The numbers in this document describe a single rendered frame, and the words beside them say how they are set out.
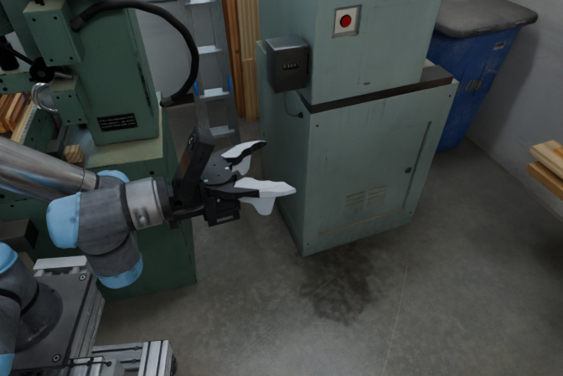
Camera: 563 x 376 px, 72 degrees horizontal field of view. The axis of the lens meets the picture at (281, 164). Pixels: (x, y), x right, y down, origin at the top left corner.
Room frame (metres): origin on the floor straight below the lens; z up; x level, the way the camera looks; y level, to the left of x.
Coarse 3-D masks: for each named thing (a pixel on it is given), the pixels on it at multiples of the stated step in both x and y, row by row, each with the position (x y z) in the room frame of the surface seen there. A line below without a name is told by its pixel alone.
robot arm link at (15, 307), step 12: (0, 300) 0.35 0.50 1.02; (12, 300) 0.36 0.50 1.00; (0, 312) 0.32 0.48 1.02; (12, 312) 0.34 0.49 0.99; (0, 324) 0.30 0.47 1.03; (12, 324) 0.32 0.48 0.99; (0, 336) 0.29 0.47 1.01; (12, 336) 0.30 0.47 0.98; (0, 348) 0.27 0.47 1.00; (12, 348) 0.28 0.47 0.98; (0, 360) 0.25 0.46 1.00; (12, 360) 0.27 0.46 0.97; (0, 372) 0.24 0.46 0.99
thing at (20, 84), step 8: (24, 64) 1.13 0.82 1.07; (0, 72) 1.08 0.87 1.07; (8, 72) 1.08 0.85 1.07; (16, 72) 1.08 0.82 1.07; (24, 72) 1.09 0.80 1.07; (0, 80) 1.06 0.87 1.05; (8, 80) 1.07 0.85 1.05; (16, 80) 1.08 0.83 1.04; (24, 80) 1.08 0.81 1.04; (0, 88) 1.07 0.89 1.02; (8, 88) 1.07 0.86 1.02; (16, 88) 1.08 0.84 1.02; (24, 88) 1.08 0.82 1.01
